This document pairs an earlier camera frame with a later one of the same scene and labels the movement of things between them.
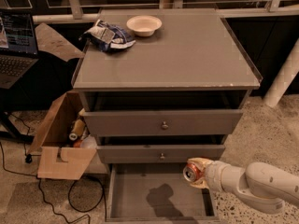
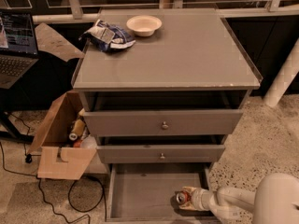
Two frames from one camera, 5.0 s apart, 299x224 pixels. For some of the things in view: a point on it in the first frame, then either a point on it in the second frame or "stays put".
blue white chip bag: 106,37 stays put
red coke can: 192,173 → 183,197
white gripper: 216,174 → 198,199
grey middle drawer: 158,154 stays put
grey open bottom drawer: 155,193 stays put
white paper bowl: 144,25 stays put
